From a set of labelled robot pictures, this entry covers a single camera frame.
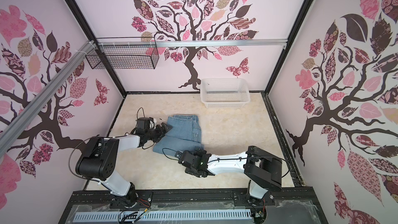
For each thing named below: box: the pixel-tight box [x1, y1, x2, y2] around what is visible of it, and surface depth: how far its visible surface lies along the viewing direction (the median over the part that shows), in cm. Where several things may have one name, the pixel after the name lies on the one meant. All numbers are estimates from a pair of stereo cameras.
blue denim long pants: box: [152, 115, 204, 156], surface depth 95 cm
